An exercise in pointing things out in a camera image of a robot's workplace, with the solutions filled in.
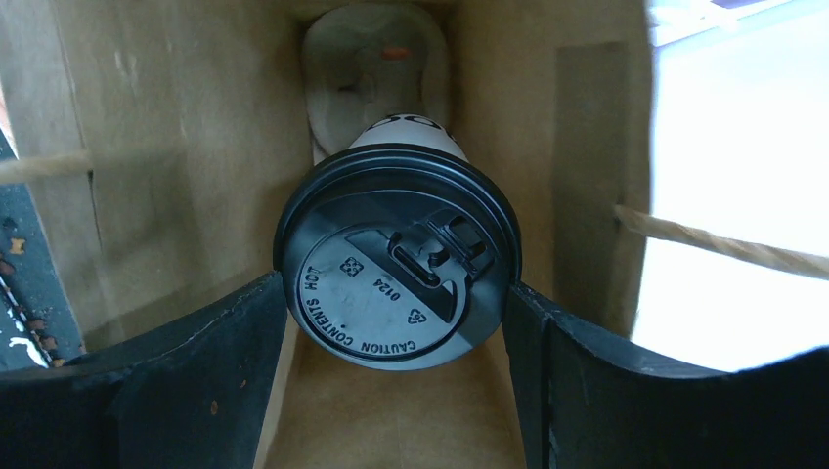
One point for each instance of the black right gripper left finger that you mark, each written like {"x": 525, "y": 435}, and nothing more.
{"x": 192, "y": 393}

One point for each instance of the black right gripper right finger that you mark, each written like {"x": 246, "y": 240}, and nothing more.
{"x": 588, "y": 398}

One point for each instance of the black plastic cup lid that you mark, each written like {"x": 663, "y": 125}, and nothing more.
{"x": 397, "y": 257}

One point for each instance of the green paper bag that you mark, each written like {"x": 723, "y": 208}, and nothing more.
{"x": 161, "y": 140}

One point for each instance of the white paper cup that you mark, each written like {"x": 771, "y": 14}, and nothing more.
{"x": 410, "y": 129}

